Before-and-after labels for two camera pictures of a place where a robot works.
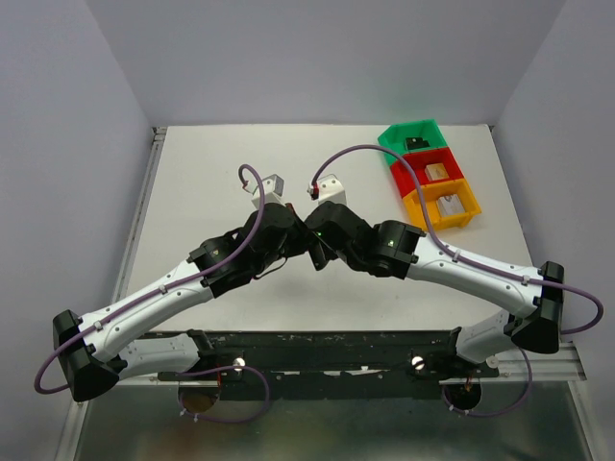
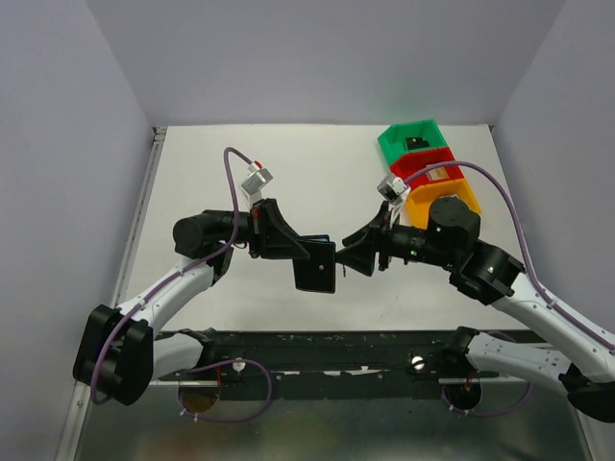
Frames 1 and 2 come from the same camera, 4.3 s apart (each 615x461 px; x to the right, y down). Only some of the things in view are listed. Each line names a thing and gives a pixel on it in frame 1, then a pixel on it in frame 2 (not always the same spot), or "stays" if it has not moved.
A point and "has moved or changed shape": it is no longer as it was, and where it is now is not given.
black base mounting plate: [330, 365] stays
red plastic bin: [403, 176] stays
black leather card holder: [320, 253] has moved or changed shape
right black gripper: [316, 252] → [382, 243]
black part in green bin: [416, 142] stays
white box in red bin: [435, 172] stays
